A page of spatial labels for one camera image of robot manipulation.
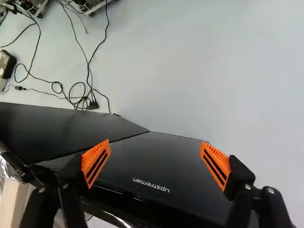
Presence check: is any black glossy fridge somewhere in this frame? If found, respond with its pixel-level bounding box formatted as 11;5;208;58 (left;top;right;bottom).
0;102;240;228

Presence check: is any black box with white discs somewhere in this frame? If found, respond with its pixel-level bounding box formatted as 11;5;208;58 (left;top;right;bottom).
0;49;18;79

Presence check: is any black floor cable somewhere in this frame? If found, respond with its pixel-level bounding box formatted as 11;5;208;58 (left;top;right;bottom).
0;0;64;95
85;0;110;95
56;0;95;105

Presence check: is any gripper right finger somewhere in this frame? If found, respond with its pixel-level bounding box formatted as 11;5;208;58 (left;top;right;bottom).
199;141;297;228

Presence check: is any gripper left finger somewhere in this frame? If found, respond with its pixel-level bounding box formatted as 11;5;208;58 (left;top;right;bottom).
23;139;112;228

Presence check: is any metal frame on wheels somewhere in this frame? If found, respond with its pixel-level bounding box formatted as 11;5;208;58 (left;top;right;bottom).
79;0;109;16

